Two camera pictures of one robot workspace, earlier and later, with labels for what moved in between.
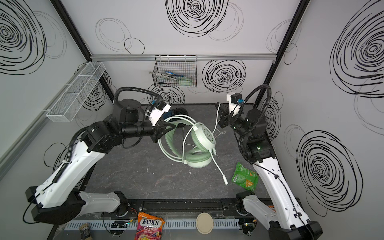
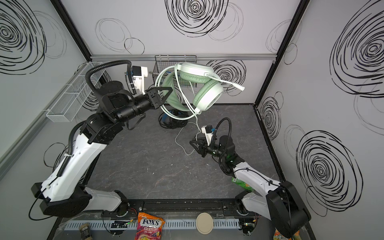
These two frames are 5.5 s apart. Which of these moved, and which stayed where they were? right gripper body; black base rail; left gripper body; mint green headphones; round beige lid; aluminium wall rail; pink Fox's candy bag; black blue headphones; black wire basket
Moved: right gripper body; left gripper body; mint green headphones
Stayed: black base rail; aluminium wall rail; round beige lid; black blue headphones; pink Fox's candy bag; black wire basket
